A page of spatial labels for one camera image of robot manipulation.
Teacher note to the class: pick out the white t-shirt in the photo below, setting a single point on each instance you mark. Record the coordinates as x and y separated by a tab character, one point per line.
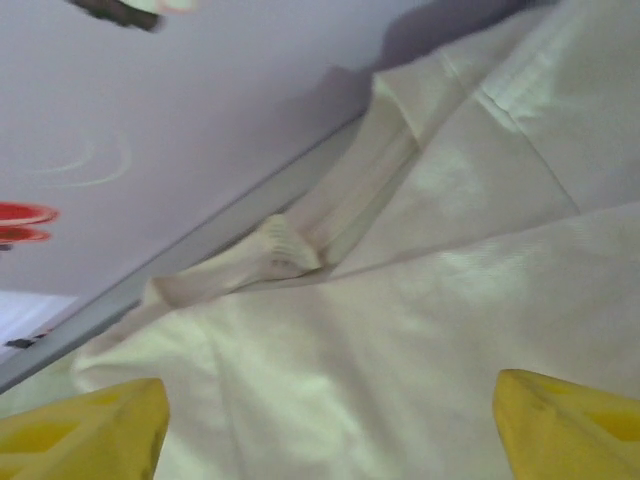
400	325

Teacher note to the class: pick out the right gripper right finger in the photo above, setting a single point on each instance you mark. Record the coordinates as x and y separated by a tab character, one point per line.
575	440

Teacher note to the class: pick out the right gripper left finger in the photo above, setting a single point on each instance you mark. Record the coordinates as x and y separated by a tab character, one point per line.
85	440

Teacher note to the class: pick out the aluminium table edge rail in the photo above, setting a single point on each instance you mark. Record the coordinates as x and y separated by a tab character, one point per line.
200	235

